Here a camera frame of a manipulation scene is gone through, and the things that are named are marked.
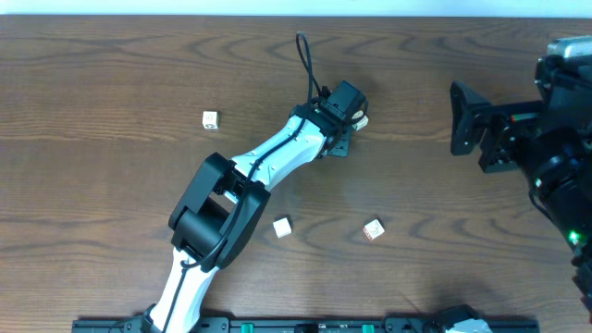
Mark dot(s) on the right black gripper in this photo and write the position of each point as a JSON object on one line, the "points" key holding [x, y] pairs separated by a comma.
{"points": [[496, 134]]}

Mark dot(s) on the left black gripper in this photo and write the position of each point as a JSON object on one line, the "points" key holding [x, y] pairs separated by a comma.
{"points": [[342, 146]]}

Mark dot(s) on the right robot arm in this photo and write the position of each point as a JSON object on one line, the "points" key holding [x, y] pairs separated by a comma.
{"points": [[563, 196]]}

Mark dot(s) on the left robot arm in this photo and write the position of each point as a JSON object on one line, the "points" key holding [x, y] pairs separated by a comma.
{"points": [[218, 212]]}

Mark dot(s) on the white block with green drawing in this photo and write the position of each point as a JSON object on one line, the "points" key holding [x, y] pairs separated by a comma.
{"points": [[361, 122]]}

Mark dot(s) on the white block with black drawing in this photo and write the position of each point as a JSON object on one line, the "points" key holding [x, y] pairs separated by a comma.
{"points": [[210, 120]]}

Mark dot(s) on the white block with red drawing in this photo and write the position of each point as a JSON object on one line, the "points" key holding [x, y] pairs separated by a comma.
{"points": [[373, 229]]}

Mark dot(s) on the plain white wooden block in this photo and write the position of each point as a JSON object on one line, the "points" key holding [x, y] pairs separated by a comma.
{"points": [[282, 227]]}

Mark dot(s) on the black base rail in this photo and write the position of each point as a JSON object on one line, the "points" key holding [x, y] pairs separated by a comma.
{"points": [[389, 325]]}

